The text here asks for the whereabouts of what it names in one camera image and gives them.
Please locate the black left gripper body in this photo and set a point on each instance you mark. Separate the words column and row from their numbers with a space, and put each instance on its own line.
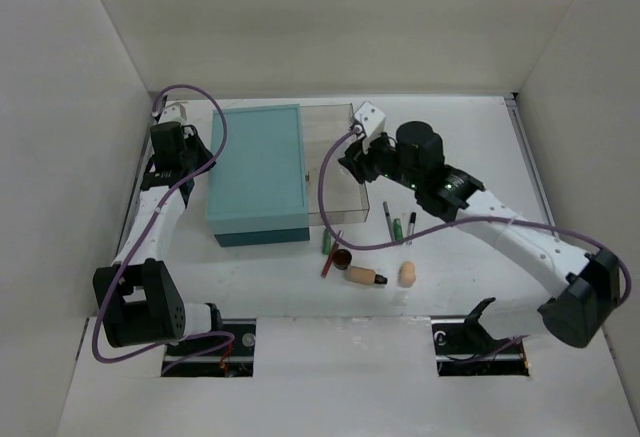
column 198, row 149

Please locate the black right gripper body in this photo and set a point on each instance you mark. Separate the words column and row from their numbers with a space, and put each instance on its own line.
column 380, row 159

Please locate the beige foundation bottle black cap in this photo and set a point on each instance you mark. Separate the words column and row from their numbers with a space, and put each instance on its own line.
column 364, row 276

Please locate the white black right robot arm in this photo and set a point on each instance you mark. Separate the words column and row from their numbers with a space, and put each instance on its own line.
column 583, row 288

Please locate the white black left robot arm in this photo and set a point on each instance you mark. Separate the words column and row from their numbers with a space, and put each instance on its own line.
column 141, row 301

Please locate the teal makeup box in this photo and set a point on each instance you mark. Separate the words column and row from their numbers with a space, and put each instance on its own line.
column 257, row 191

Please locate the beige makeup sponge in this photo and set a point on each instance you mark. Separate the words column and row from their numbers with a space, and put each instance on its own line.
column 407, row 274

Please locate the red makeup pencil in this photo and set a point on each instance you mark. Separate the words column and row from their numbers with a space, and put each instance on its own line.
column 328, row 262

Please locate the grey eyeliner pencil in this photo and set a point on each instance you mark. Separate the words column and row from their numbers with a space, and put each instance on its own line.
column 389, row 221

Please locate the black silver mascara pen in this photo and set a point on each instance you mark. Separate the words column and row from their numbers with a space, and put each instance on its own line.
column 411, row 227

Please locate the green tube right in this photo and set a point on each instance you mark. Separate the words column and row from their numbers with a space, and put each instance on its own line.
column 397, row 230

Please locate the green tube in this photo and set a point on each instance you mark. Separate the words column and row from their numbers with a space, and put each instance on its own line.
column 397, row 230
column 327, row 242

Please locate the clear acrylic drawer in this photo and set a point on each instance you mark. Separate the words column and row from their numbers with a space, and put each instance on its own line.
column 346, row 201

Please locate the green tube left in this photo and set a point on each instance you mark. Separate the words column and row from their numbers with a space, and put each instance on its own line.
column 327, row 242

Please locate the brown round jar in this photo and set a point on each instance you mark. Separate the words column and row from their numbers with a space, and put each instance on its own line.
column 342, row 259

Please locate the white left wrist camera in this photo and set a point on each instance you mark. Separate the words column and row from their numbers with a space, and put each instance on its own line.
column 175, row 112

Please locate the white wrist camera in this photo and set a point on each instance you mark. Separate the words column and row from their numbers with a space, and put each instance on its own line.
column 175, row 112
column 370, row 121

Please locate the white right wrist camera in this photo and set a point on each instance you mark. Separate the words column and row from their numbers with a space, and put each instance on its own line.
column 370, row 121

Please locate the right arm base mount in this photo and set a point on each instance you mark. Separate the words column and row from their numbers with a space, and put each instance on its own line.
column 463, row 348

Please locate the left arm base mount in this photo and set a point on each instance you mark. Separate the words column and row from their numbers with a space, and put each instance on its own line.
column 214, row 357

